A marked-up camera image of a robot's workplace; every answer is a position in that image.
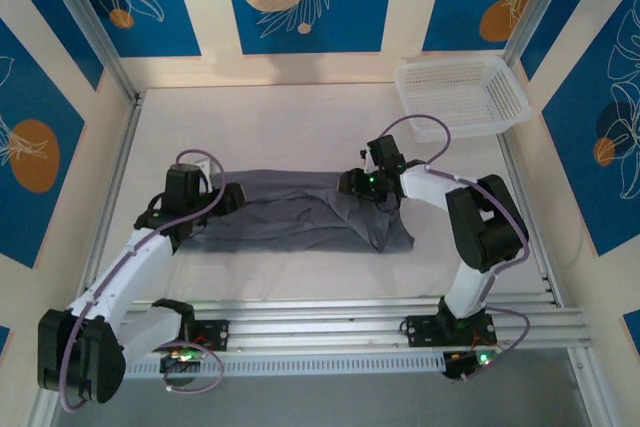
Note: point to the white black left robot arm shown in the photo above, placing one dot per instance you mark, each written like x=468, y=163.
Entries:
x=130, y=267

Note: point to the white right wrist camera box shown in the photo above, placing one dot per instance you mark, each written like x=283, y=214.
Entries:
x=369, y=162

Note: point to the grey t-shirt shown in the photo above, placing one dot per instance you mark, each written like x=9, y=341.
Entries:
x=290, y=217

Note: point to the aluminium rail frame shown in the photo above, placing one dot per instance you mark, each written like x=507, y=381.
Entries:
x=310, y=329

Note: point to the white plastic mesh basket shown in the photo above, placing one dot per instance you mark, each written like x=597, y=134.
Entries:
x=450, y=92

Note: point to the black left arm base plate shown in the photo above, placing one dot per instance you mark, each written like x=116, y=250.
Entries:
x=215, y=334

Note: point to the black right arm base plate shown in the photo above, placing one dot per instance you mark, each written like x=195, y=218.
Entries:
x=420, y=329

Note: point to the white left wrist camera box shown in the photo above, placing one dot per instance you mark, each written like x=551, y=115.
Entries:
x=206, y=167

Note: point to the aluminium corner post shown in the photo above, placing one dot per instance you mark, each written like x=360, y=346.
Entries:
x=530, y=12
x=85, y=12

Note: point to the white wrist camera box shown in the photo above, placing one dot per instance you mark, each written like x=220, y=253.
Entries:
x=369, y=162
x=206, y=167

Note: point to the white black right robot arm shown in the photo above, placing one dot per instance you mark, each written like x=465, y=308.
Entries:
x=425, y=192

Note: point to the black controller board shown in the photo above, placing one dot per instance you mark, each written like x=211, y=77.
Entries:
x=457, y=369
x=180, y=358

